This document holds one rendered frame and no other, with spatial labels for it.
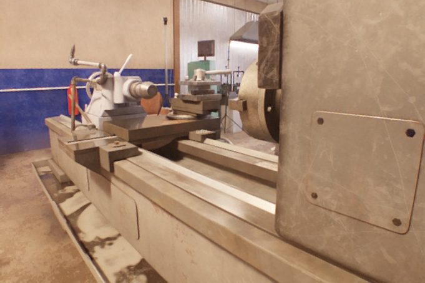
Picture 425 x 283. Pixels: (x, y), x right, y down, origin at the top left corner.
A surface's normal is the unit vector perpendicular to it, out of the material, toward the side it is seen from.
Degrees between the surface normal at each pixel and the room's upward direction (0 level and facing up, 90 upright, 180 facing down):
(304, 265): 0
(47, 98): 90
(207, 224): 90
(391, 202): 90
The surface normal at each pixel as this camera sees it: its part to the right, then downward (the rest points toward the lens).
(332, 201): -0.74, 0.11
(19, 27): 0.67, 0.13
